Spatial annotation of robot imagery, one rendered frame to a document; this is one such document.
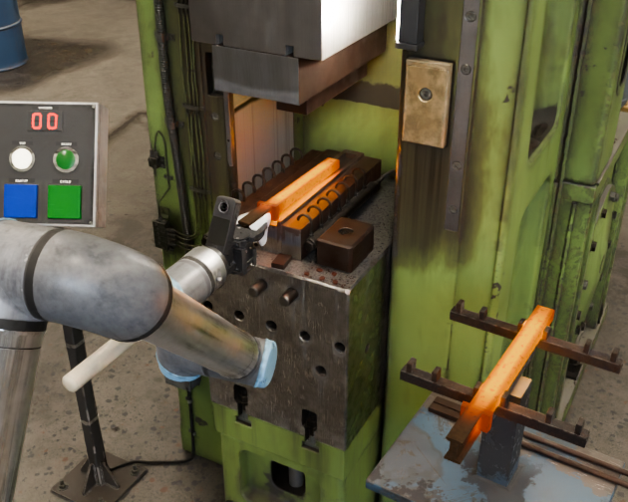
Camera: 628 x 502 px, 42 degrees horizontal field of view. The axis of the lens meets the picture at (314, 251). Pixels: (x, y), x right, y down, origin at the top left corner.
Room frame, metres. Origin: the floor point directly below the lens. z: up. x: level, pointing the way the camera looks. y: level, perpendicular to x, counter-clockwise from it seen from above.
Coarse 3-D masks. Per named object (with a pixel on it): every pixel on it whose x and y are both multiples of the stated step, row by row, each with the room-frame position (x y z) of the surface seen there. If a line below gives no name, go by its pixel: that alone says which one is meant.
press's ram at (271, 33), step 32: (192, 0) 1.63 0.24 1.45; (224, 0) 1.60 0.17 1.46; (256, 0) 1.56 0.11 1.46; (288, 0) 1.53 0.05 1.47; (320, 0) 1.50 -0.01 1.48; (352, 0) 1.61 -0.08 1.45; (384, 0) 1.75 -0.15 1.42; (192, 32) 1.64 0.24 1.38; (224, 32) 1.60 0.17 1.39; (256, 32) 1.57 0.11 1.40; (288, 32) 1.53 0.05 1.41; (320, 32) 1.50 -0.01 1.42; (352, 32) 1.61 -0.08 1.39
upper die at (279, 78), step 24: (216, 48) 1.61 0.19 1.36; (360, 48) 1.76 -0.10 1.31; (384, 48) 1.88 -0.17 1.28; (216, 72) 1.61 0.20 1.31; (240, 72) 1.58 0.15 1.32; (264, 72) 1.56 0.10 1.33; (288, 72) 1.53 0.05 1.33; (312, 72) 1.57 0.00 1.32; (336, 72) 1.66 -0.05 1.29; (264, 96) 1.56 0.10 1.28; (288, 96) 1.53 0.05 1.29; (312, 96) 1.57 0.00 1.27
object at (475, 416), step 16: (528, 320) 1.21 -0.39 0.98; (544, 320) 1.21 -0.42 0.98; (528, 336) 1.16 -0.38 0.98; (512, 352) 1.11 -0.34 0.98; (528, 352) 1.12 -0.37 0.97; (496, 368) 1.07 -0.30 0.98; (512, 368) 1.07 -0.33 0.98; (496, 384) 1.03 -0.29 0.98; (480, 400) 0.99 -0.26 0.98; (496, 400) 0.99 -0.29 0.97; (464, 416) 0.94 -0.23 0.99; (480, 416) 0.95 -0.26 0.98; (464, 432) 0.90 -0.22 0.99; (464, 448) 0.91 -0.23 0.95
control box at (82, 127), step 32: (0, 128) 1.72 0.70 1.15; (32, 128) 1.71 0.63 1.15; (64, 128) 1.71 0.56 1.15; (96, 128) 1.71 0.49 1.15; (0, 160) 1.68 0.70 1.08; (32, 160) 1.68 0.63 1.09; (96, 160) 1.67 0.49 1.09; (0, 192) 1.65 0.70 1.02; (96, 192) 1.64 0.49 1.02; (64, 224) 1.60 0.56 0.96; (96, 224) 1.61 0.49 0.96
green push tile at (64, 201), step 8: (48, 192) 1.63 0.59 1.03; (56, 192) 1.63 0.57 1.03; (64, 192) 1.63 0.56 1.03; (72, 192) 1.63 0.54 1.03; (80, 192) 1.63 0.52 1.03; (48, 200) 1.63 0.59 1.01; (56, 200) 1.62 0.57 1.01; (64, 200) 1.62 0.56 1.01; (72, 200) 1.62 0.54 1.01; (80, 200) 1.62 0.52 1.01; (48, 208) 1.62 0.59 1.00; (56, 208) 1.62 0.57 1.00; (64, 208) 1.61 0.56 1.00; (72, 208) 1.61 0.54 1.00; (80, 208) 1.61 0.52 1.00; (48, 216) 1.61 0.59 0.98; (56, 216) 1.61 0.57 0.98; (64, 216) 1.61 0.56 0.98; (72, 216) 1.60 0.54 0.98; (80, 216) 1.61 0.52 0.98
